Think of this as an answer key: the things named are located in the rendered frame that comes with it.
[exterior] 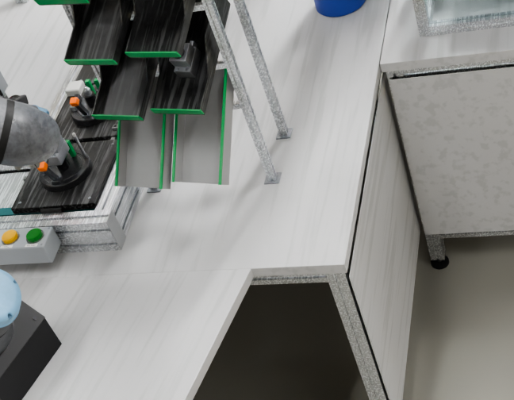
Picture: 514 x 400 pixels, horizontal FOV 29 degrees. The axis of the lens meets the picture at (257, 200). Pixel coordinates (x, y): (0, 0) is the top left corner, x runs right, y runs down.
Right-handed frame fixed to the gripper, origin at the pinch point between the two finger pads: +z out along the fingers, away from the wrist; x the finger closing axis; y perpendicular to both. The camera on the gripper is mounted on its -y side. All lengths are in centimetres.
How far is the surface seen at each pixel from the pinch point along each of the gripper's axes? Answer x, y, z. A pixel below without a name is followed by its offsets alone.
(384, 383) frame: 67, 23, 77
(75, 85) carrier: -9.1, -46.0, 15.0
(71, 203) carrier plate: 2.5, 1.6, 14.6
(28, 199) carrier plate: -10.9, -1.9, 13.9
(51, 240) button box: -1.8, 10.9, 16.6
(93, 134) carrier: 1.1, -24.9, 16.3
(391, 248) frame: 70, -15, 69
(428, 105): 84, -50, 51
